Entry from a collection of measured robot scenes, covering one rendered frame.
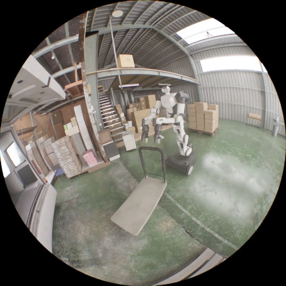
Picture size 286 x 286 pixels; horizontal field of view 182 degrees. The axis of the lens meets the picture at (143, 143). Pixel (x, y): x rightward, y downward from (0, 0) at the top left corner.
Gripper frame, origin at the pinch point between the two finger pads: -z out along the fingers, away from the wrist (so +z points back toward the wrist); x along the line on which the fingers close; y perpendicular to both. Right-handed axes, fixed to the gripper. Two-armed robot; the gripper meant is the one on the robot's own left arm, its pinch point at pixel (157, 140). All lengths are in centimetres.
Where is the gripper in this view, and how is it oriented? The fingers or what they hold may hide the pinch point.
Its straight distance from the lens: 105.5
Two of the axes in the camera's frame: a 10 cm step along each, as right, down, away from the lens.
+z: 0.9, -10.0, 0.4
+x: -5.3, -0.8, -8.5
